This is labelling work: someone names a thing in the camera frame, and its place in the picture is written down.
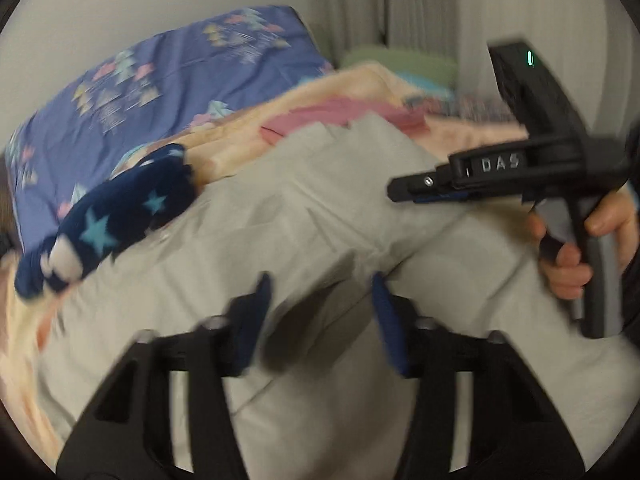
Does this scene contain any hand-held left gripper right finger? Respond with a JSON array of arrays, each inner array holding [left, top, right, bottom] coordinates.
[[371, 271, 586, 480]]

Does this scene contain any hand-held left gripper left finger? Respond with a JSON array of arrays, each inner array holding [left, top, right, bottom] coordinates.
[[55, 272, 273, 480]]

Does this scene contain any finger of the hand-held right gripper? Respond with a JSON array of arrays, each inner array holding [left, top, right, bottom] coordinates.
[[386, 162, 473, 205]]

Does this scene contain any grey garment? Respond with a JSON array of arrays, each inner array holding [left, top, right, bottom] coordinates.
[[37, 112, 640, 480]]

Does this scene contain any person's right hand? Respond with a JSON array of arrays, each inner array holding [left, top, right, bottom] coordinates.
[[527, 191, 640, 301]]

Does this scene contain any multicolour patterned cloth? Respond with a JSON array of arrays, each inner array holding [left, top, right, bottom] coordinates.
[[405, 90, 521, 123]]

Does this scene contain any teal cloth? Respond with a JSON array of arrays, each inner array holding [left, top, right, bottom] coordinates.
[[400, 72, 451, 100]]

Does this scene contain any pink folded garment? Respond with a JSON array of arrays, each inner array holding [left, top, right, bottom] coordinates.
[[260, 97, 428, 146]]

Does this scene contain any green pillow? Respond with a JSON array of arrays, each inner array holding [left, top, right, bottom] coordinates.
[[342, 45, 458, 93]]

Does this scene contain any peach fleece blanket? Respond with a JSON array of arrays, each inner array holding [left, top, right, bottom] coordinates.
[[0, 60, 531, 466]]

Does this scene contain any navy star-print garment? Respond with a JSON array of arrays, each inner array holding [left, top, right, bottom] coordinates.
[[14, 143, 201, 301]]

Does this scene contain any grey curtain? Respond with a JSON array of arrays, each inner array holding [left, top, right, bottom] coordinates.
[[305, 0, 461, 68]]

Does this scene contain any blue patterned pillow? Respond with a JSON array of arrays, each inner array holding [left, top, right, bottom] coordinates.
[[5, 6, 336, 251]]

